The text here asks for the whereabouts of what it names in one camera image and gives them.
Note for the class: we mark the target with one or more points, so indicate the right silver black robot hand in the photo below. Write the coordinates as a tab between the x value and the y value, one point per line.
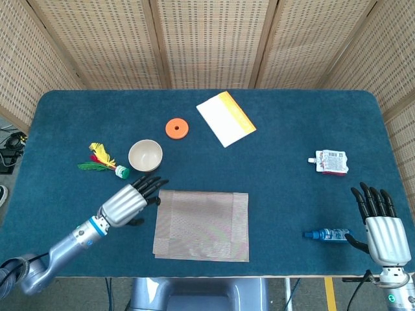
386	239

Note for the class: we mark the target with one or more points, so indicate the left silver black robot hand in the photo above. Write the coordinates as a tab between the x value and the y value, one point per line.
123	204

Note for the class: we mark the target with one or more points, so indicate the white bowl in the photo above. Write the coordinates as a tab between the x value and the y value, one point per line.
144	155

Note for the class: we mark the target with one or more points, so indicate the brown woven placemat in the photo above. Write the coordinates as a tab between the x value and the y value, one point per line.
201	226

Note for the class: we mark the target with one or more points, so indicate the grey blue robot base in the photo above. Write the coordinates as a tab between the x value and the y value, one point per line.
194	291

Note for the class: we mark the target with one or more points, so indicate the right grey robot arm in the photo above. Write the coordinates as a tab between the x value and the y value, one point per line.
397	298

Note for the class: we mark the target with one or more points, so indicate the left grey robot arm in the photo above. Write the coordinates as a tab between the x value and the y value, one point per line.
65	244

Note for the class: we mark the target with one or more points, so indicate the feather shuttlecock with green base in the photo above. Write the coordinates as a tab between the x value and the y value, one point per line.
121	171

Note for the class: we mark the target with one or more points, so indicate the blue spray bottle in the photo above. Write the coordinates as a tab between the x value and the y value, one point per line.
327	234

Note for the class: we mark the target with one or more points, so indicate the orange disc with hole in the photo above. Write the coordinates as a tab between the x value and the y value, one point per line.
182	133

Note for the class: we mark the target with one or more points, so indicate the blue felt table cover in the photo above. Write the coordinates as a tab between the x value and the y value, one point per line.
97	113

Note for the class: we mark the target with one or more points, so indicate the white snack pouch with spout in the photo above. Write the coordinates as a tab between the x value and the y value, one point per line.
334	160

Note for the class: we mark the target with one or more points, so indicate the metal table leg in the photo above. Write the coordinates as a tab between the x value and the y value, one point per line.
287	294

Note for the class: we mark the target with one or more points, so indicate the black and white shoe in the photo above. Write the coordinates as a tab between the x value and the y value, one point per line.
2	194

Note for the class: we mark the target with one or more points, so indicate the black power adapter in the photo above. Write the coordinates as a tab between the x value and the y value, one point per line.
6	162

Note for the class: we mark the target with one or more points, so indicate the white notebook with yellow spine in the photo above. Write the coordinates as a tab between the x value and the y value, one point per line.
223	123

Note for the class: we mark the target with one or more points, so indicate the woven bamboo screen panel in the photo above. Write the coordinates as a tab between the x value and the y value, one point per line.
210	42
19	64
308	42
107	42
389	64

